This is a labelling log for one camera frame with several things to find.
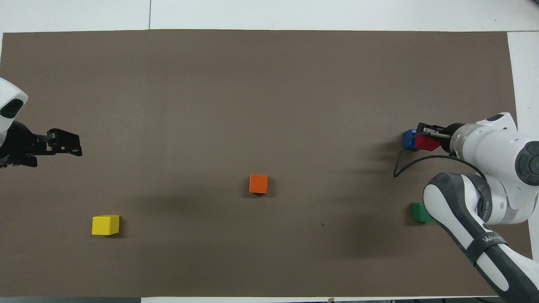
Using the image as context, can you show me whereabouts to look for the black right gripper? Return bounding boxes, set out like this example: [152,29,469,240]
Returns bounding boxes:
[417,122,466,144]

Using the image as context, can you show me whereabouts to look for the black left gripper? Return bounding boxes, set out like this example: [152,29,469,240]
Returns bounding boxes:
[0,121,83,168]

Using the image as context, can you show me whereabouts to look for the red cube block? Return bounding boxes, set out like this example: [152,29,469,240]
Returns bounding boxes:
[415,134,442,152]

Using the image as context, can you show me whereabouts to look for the green cube block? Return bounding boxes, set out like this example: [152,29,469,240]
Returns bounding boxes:
[411,203,435,223]

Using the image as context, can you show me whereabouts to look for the yellow cube block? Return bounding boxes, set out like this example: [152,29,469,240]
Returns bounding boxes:
[92,215,120,236]

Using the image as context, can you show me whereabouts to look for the orange cube block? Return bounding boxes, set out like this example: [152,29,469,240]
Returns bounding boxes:
[249,175,269,194]

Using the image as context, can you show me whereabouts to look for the brown table mat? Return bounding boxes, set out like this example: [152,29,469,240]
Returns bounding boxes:
[0,29,533,298]

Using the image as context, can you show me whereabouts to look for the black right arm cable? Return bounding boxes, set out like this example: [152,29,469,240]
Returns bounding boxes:
[393,147,487,178]

